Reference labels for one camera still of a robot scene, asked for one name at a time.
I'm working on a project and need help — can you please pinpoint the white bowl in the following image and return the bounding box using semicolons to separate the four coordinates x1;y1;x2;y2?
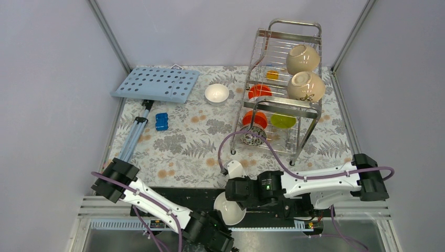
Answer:
205;83;229;106
214;192;247;226

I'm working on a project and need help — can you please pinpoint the white bowl front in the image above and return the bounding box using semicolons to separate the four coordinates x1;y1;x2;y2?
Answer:
205;83;229;106

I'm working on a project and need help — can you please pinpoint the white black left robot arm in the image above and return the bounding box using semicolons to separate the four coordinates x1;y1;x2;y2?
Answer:
91;159;237;251

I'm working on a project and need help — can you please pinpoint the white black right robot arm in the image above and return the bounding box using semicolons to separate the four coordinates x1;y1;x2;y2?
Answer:
225;153;389;216

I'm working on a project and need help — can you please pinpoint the stainless steel dish rack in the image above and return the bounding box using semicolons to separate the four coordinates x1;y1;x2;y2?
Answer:
231;27;322;165

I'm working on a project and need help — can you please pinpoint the leopard pattern bowl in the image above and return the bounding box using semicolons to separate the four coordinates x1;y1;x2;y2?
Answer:
240;125;267;146

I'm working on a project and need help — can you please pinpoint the orange bowl lower front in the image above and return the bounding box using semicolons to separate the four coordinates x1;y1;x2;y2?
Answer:
242;110;268;129

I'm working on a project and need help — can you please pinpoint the orange bowl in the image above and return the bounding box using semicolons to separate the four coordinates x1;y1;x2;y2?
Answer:
242;110;268;129
248;84;272;99

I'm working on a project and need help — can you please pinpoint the floral table mat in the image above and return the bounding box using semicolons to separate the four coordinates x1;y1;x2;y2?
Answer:
130;66;352;188

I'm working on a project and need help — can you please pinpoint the lime green bowl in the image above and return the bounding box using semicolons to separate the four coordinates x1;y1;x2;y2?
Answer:
270;114;296;129

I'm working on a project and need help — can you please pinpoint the orange bowl lower rear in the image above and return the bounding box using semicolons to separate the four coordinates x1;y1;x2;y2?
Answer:
248;84;272;99

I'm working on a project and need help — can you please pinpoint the blue toy block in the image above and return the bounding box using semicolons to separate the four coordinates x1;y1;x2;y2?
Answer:
155;112;168;131

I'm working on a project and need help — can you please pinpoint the small yellow cup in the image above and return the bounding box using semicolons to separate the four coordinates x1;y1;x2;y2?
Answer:
266;70;279;80

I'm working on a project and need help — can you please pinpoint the beige bowl with flower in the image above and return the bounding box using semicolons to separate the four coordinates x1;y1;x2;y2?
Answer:
287;71;326;103

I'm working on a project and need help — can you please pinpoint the blue perforated tray stand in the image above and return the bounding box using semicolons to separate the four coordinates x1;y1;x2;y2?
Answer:
110;66;200;162

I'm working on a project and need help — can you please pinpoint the beige bowl rear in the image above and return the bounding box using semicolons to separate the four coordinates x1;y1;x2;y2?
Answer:
286;44;321;76

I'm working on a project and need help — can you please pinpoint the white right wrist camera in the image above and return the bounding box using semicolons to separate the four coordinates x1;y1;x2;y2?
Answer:
224;160;247;179

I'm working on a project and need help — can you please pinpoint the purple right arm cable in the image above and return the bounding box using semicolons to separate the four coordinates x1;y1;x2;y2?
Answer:
218;130;396;252

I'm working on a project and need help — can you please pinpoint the white slotted cable duct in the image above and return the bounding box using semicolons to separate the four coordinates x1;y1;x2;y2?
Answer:
90;215;315;233

